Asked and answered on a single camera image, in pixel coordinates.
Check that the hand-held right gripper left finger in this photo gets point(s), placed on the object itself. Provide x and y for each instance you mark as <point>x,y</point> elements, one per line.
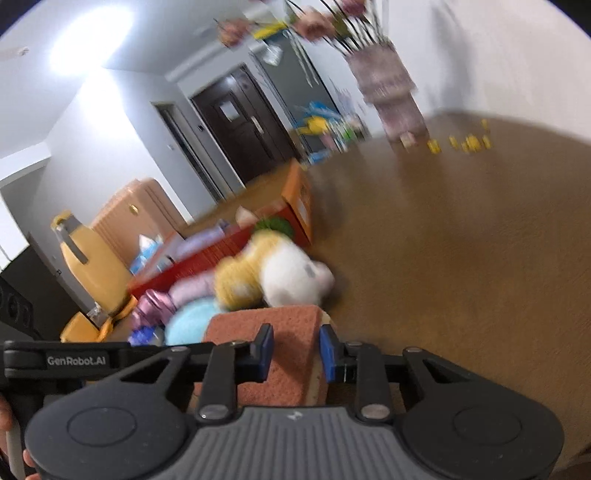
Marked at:
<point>266,353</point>

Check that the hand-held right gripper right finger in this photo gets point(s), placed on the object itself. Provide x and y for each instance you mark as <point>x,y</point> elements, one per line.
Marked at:
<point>327,355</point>

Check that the salmon pink sponge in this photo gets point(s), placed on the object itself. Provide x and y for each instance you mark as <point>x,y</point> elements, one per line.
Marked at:
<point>286,341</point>

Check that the light blue round plush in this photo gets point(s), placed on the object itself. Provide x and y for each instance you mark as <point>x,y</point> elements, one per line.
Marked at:
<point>189,323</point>

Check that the white and yellow plush toy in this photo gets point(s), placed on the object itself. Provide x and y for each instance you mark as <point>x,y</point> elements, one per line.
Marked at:
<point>281,272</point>

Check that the lavender soft cloth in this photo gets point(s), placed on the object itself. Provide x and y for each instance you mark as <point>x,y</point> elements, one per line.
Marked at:
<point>194,288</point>

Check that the purple satin scrunchie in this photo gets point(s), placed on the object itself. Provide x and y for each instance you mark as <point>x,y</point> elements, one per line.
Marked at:
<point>154,307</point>

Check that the red orange cardboard box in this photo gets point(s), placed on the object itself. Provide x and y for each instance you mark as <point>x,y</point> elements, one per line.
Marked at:
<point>295,203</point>

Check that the person's left hand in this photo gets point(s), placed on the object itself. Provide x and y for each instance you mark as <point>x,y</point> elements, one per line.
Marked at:
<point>4,415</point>

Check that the black speaker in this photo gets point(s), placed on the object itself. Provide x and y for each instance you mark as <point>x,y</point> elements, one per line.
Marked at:
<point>23,300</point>

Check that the yellow jug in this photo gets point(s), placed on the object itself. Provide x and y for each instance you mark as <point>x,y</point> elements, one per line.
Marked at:
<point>92,267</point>

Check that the green fuzzy item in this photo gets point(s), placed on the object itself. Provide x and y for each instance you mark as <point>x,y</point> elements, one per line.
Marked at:
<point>274,227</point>

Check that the blue tissue packet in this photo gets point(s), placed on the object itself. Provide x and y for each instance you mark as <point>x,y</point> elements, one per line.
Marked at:
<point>147,254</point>

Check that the pink suitcase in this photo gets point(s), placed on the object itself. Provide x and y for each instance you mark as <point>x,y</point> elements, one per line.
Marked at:
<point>138,207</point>

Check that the pile of colourful toys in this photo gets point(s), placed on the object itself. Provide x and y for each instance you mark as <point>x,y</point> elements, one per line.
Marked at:
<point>328,131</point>

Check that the dark brown door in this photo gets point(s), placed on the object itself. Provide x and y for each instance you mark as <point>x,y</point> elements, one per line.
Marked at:
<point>240,129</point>

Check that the small wooden cube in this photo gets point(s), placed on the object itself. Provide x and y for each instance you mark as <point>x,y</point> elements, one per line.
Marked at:
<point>408,141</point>

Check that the scattered small yellow pieces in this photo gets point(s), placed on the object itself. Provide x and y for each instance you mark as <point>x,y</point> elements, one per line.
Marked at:
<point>471,143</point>

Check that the ribbed pink vase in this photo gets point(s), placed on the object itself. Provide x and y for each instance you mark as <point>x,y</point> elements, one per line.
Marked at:
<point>388,92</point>

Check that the dried pink roses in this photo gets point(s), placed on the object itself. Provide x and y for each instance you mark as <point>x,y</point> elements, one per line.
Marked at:
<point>318,23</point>

